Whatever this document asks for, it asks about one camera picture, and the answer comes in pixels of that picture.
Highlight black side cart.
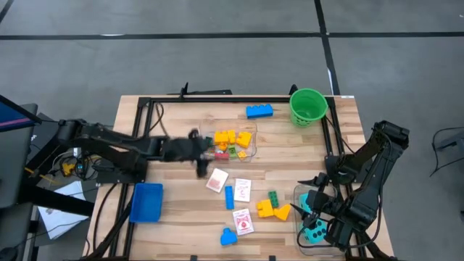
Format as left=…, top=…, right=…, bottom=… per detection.
left=0, top=103, right=96, bottom=261

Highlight slim blue toy brick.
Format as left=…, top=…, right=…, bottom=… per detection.
left=224, top=185, right=235, bottom=210

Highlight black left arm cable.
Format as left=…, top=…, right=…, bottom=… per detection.
left=154, top=102, right=170, bottom=138

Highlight card deck red emblem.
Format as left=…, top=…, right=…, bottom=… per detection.
left=232, top=208, right=255, bottom=237

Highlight yellow stepped toy brick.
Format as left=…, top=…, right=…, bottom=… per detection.
left=236, top=130, right=253, bottom=149

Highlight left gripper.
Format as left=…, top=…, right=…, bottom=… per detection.
left=161, top=128, right=213, bottom=179

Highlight grey floor stand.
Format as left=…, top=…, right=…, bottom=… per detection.
left=429, top=125, right=464, bottom=178

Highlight yellow wedge toy brick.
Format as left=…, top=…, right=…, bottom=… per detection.
left=273, top=203, right=292, bottom=222

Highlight card deck white face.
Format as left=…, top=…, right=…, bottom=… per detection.
left=233, top=178, right=252, bottom=203

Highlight blue arched toy brick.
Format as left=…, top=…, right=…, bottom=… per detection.
left=220, top=227, right=239, bottom=247

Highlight large yellow notched brick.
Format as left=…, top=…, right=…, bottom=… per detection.
left=256, top=199, right=276, bottom=219

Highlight green monster face bucket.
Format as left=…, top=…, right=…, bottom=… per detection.
left=289, top=88, right=329, bottom=128

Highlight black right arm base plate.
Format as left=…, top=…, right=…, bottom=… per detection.
left=325, top=155, right=378, bottom=186

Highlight clear plastic bin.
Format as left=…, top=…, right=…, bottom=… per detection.
left=198, top=119, right=258, bottom=164
left=293, top=182, right=348, bottom=257

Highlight long blue toy brick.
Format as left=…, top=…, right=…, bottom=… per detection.
left=245, top=104, right=274, bottom=120

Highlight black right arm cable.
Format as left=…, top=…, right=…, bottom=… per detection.
left=296, top=202, right=381, bottom=251

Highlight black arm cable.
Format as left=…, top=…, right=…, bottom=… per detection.
left=154, top=102, right=170, bottom=138
left=296, top=202, right=381, bottom=251

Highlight teal foam die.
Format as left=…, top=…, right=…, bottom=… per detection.
left=301, top=217, right=329, bottom=244
left=297, top=191, right=316, bottom=215

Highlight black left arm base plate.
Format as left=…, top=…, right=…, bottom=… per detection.
left=96, top=155, right=149, bottom=184

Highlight blue plastic tray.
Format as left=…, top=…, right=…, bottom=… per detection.
left=129, top=182, right=165, bottom=223

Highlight white paper sheets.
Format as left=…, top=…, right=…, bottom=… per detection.
left=37, top=180, right=91, bottom=241

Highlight long black stand foot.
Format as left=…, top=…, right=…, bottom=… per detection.
left=167, top=82, right=233, bottom=97

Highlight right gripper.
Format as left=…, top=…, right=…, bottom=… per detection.
left=290, top=173, right=340, bottom=228

